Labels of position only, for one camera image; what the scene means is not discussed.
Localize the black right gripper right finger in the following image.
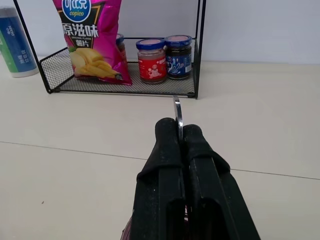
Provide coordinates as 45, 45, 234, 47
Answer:
183, 123, 261, 240

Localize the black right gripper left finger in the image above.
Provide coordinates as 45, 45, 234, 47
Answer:
130, 117, 186, 240

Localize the red label jam jar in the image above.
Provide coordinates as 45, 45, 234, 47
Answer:
135, 38, 168, 85

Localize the blue label dark jam jar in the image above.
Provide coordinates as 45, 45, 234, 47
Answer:
164, 34, 193, 81

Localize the jar with blue lid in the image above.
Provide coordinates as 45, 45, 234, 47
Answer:
115, 33, 127, 62

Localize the pink potato chips bag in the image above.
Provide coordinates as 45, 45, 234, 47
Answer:
51, 0, 133, 86

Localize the blue white plastic bag roll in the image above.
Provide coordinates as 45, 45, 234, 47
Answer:
0, 6, 40, 79

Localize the black wire mesh rack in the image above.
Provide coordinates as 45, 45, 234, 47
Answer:
12, 0, 207, 100

